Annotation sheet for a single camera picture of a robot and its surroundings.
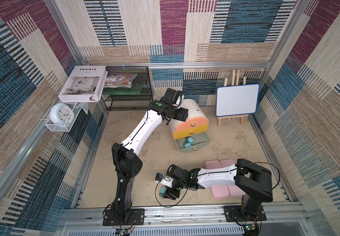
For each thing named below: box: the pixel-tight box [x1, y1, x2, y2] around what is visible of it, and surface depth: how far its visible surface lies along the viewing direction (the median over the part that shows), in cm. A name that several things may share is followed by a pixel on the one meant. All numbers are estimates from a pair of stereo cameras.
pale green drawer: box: [173, 131, 212, 153], surface depth 93 cm
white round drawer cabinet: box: [169, 98, 211, 153], surface depth 91 cm
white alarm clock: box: [49, 103, 75, 127], surface depth 66 cm
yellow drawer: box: [172, 123, 209, 140], surface depth 91 cm
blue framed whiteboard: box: [215, 83, 260, 118], surface depth 103 cm
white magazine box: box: [57, 65, 109, 103], surface depth 76 cm
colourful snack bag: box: [104, 72, 138, 89], surface depth 85 cm
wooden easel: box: [217, 69, 250, 127], surface depth 99 cm
